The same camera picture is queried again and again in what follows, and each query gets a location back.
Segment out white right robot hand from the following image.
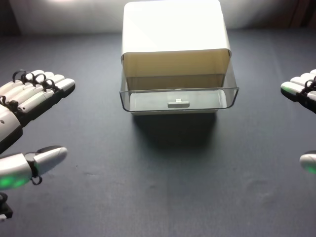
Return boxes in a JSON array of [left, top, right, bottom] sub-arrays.
[[280, 69, 316, 175]]

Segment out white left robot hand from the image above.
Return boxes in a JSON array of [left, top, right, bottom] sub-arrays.
[[0, 70, 76, 191]]

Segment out clear plastic drawer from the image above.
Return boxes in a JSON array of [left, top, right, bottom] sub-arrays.
[[119, 72, 240, 113]]

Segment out white drawer cabinet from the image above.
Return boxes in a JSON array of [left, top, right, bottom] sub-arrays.
[[121, 0, 234, 117]]

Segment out white backdrop sheet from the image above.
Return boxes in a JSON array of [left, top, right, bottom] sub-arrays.
[[9, 0, 316, 35]]

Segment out grey table cloth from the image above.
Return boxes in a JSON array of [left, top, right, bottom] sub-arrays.
[[0, 27, 316, 237]]

